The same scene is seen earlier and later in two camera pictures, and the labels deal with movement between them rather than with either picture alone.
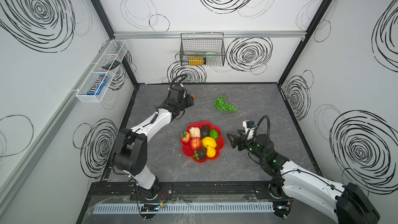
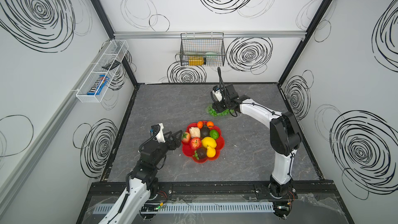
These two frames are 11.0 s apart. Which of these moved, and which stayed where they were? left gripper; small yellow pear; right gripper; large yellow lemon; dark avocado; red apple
Moved: right gripper; left gripper
Stayed: dark avocado; large yellow lemon; red apple; small yellow pear
